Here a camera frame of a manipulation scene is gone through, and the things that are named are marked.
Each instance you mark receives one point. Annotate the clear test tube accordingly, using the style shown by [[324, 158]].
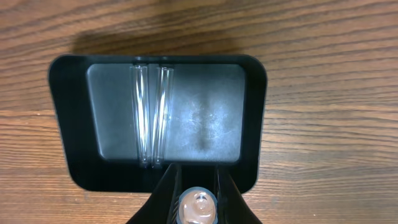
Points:
[[141, 115], [197, 207], [161, 118]]

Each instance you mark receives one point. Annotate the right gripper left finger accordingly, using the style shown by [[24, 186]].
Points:
[[158, 202]]

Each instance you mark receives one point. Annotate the black tray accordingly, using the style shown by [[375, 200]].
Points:
[[205, 118]]

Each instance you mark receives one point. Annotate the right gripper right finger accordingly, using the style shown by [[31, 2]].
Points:
[[233, 205]]

